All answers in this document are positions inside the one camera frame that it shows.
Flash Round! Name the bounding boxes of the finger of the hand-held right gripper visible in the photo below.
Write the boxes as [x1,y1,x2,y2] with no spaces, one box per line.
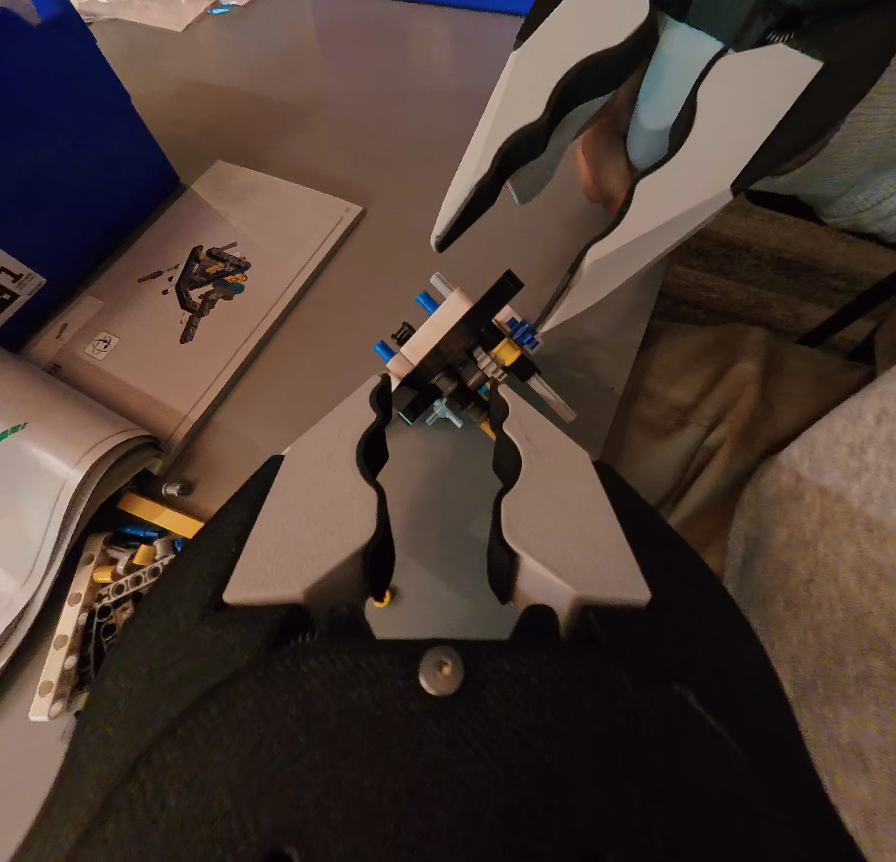
[429,0,662,256]
[538,41,825,334]

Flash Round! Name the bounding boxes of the person's grey sweatshirt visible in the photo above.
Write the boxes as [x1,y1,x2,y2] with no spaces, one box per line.
[724,386,896,862]

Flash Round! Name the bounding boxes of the black office chair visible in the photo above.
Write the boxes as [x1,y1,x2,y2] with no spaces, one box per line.
[742,189,896,366]

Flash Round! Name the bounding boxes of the pile of loose lego pieces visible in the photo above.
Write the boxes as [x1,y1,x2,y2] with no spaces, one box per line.
[28,522,186,723]

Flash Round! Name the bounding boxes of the partly built lego assembly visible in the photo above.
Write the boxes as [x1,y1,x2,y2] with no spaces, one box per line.
[373,269,578,432]

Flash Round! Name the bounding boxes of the person's tan trousers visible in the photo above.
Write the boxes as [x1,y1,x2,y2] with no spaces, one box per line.
[602,316,876,576]

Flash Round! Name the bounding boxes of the long yellow lego beam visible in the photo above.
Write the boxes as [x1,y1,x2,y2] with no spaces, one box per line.
[115,493,205,540]

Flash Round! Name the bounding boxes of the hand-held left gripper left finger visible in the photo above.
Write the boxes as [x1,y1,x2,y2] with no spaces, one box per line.
[223,374,396,607]

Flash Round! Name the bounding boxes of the grey lego instruction booklet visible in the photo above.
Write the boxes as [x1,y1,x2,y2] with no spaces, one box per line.
[0,160,365,670]

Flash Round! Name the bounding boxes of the person's right hand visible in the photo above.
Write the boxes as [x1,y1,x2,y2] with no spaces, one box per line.
[575,99,639,218]

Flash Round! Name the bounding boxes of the person's right forearm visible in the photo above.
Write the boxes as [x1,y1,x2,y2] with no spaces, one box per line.
[749,54,896,247]

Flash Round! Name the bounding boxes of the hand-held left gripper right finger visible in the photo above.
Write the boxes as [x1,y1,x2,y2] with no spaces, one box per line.
[485,385,653,614]

